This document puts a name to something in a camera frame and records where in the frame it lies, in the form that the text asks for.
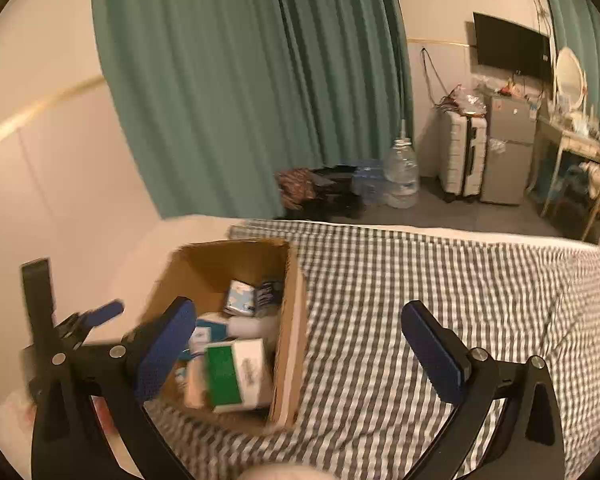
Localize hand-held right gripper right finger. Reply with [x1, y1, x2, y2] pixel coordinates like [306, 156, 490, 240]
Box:
[400, 301, 566, 480]

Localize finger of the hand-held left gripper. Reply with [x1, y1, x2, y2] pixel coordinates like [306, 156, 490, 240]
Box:
[55, 300, 126, 355]

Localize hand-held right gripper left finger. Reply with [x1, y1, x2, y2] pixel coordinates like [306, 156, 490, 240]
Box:
[32, 296, 198, 480]

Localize green and white box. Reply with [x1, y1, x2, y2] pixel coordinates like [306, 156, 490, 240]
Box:
[202, 338, 276, 413]

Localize brown cardboard box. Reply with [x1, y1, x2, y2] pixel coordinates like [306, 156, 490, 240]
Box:
[140, 239, 308, 433]

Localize blue packet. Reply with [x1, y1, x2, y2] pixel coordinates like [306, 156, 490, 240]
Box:
[190, 312, 231, 361]

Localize grey checkered bed sheet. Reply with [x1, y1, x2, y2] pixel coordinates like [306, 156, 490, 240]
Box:
[145, 220, 600, 480]

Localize white plastic bottle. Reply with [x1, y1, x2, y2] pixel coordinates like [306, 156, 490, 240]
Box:
[227, 312, 281, 341]

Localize white tissue packet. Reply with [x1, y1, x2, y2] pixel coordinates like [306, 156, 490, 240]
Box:
[223, 280, 258, 317]

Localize dark small packet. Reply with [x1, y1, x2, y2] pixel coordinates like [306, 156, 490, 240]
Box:
[254, 280, 285, 318]

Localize dark clothes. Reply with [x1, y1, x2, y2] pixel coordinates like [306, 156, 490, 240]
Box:
[275, 165, 366, 222]

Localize large clear water bottle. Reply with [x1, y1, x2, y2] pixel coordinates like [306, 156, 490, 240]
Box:
[382, 119, 421, 209]

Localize white suitcase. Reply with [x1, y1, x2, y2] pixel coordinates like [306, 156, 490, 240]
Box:
[439, 107, 488, 198]

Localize brown patterned bag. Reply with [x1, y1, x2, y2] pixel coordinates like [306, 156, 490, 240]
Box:
[275, 167, 321, 211]

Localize silver fridge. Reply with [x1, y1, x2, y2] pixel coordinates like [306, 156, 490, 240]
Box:
[480, 92, 537, 206]

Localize white dressing table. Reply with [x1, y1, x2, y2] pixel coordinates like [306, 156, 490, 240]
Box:
[535, 112, 600, 221]

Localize crumpled clear plastic bag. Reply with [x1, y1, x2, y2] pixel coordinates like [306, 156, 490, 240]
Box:
[437, 82, 488, 116]

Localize wide green curtain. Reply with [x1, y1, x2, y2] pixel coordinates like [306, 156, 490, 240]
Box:
[91, 0, 413, 220]

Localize oval white mirror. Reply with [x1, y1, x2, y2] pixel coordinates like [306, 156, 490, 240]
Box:
[554, 46, 587, 111]

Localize narrow green curtain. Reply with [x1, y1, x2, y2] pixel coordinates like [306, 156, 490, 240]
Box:
[535, 0, 600, 121]

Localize black wall television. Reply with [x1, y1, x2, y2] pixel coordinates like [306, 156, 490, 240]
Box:
[472, 11, 552, 81]

